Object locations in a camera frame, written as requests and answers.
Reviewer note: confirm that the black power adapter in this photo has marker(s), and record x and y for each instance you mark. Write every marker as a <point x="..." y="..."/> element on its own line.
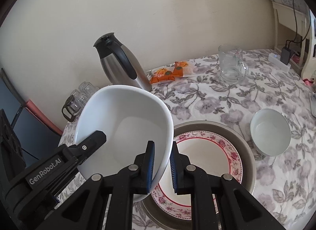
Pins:
<point x="286" y="54"/>

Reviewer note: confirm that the orange snack packet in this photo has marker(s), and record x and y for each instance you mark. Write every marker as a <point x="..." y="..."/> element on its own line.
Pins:
<point x="183" y="69"/>
<point x="162" y="75"/>

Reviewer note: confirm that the stainless steel thermos jug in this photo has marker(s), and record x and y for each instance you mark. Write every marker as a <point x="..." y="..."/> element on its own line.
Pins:
<point x="120" y="64"/>

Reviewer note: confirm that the large stainless steel basin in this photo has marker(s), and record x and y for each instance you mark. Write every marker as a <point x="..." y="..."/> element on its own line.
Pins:
<point x="161" y="219"/>

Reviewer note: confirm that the white power strip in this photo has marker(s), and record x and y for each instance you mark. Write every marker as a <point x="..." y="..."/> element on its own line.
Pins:
<point x="275" y="59"/>

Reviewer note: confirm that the white square deep bowl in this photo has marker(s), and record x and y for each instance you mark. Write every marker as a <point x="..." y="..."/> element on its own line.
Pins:
<point x="129" y="117"/>

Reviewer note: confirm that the upturned clear drinking glass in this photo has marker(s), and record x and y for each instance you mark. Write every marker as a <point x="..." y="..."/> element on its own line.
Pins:
<point x="88" y="89"/>
<point x="80" y="99"/>

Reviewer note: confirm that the floral grey white tablecloth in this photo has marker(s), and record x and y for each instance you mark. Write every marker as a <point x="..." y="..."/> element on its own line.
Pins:
<point x="285" y="184"/>

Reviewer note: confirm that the white side shelf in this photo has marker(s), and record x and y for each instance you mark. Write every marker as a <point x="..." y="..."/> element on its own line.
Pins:
<point x="304" y="26"/>

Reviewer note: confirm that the pink floral round plate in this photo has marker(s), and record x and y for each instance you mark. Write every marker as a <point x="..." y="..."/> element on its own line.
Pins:
<point x="207" y="150"/>

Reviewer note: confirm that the orange snack packet right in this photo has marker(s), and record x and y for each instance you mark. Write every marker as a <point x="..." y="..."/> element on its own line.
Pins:
<point x="183" y="69"/>

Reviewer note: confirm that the orange snack packet left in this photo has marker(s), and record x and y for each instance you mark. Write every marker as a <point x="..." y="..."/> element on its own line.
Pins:
<point x="162" y="75"/>

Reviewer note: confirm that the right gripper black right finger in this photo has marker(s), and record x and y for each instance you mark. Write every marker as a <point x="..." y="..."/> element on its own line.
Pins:
<point x="217" y="202"/>

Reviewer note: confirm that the dark blue cabinet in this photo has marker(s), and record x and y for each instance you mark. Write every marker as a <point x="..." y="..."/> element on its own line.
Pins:
<point x="37" y="140"/>

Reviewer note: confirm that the glass teapot black handle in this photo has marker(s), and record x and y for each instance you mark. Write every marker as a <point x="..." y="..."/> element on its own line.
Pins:
<point x="71" y="108"/>

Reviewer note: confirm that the small white floral bowl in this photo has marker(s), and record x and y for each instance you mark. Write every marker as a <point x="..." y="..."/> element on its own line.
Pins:
<point x="270" y="132"/>

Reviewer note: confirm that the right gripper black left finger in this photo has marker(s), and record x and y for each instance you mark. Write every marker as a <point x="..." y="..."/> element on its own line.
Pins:
<point x="106" y="202"/>

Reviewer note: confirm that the clear glass mug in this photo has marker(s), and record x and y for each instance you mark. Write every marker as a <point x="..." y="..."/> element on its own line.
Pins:
<point x="233" y="69"/>

